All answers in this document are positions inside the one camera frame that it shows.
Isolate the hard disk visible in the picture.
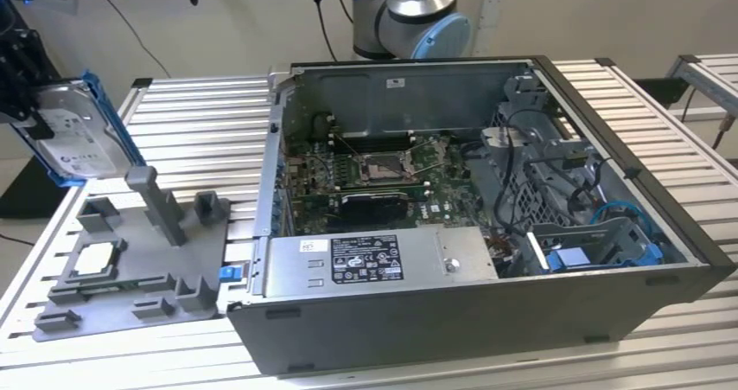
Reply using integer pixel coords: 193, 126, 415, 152
9, 69, 149, 189

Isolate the grey disk bay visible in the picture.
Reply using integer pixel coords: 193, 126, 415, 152
522, 216, 666, 275

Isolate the black stand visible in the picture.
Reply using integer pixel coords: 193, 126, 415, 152
0, 154, 73, 219

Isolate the CPU chip silver lid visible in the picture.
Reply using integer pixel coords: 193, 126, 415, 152
72, 241, 121, 279

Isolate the grey parts rack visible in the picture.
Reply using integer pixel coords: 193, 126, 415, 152
31, 166, 235, 343

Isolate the CPU socket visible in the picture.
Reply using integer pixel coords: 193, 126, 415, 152
354, 150, 418, 184

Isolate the black graphics card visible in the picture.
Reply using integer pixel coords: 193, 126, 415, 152
336, 193, 411, 229

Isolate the green motherboard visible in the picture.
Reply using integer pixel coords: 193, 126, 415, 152
281, 134, 498, 240

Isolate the silver power supply unit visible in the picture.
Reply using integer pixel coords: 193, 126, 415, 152
252, 227, 500, 299

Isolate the grey drive cage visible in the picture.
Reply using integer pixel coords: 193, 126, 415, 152
479, 74, 602, 218

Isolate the black open PC case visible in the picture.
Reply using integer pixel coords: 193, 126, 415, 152
227, 54, 738, 376

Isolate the blue carrier in bay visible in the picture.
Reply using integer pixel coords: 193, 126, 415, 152
547, 248, 591, 273

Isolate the black flat box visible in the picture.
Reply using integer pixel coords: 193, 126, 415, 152
632, 77, 691, 106

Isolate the metal slat side table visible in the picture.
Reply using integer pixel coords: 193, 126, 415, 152
667, 54, 738, 118

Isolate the thin black wall cable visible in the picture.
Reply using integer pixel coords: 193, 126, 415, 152
89, 0, 175, 79

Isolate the black floor cable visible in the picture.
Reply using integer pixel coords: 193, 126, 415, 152
0, 231, 37, 247

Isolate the black wire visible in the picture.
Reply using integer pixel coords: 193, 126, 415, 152
494, 108, 578, 236

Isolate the blue wire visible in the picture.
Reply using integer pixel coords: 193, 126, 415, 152
592, 199, 654, 236

